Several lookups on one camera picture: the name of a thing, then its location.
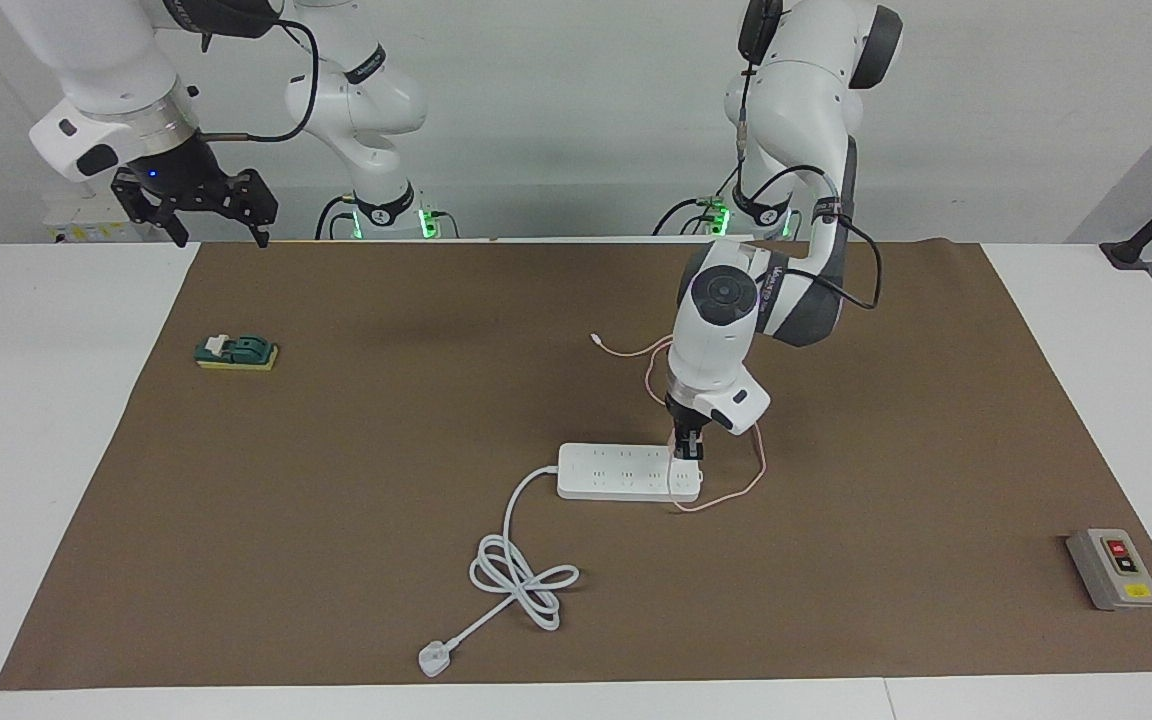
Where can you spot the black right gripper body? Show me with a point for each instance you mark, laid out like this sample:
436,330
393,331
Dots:
176,175

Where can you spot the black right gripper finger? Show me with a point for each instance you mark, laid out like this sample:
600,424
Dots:
161,215
256,200

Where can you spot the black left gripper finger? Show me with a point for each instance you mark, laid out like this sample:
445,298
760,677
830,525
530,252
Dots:
680,445
699,445

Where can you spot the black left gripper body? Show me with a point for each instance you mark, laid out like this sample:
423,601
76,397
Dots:
686,415

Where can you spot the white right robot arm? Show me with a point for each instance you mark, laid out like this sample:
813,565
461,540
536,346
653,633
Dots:
106,60

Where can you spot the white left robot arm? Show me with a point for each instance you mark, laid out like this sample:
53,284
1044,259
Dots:
726,340

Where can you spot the white power strip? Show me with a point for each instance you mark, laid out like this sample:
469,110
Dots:
616,472

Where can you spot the white box with yellow labels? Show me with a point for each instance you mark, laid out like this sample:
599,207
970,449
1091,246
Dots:
86,225

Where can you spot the brown table mat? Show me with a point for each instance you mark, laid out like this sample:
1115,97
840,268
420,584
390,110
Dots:
336,500

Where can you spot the green knife switch block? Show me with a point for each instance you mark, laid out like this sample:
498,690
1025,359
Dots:
241,352

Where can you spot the grey on-off switch box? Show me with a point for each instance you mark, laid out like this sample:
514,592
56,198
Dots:
1114,568

